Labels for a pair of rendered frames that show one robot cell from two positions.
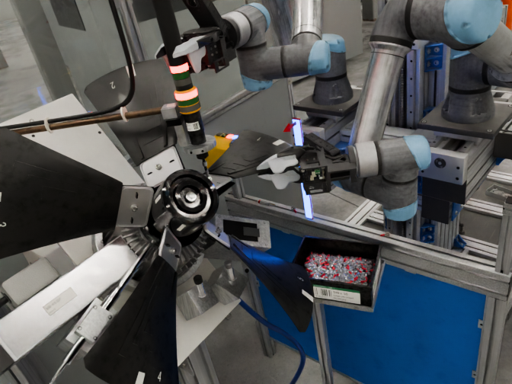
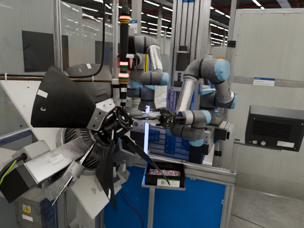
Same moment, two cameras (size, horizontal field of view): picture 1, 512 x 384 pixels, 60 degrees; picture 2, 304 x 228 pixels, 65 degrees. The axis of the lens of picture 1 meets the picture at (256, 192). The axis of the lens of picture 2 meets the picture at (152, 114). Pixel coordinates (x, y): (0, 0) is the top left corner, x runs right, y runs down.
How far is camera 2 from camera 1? 0.50 m
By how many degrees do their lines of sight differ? 29
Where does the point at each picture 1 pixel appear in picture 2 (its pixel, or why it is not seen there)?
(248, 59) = (136, 73)
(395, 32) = (194, 73)
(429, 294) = (200, 190)
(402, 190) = (200, 131)
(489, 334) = (226, 206)
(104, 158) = not seen: hidden behind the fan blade
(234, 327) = not seen: outside the picture
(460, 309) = (214, 196)
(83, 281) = (66, 152)
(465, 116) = not seen: hidden behind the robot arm
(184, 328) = (99, 195)
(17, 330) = (37, 168)
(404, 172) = (201, 123)
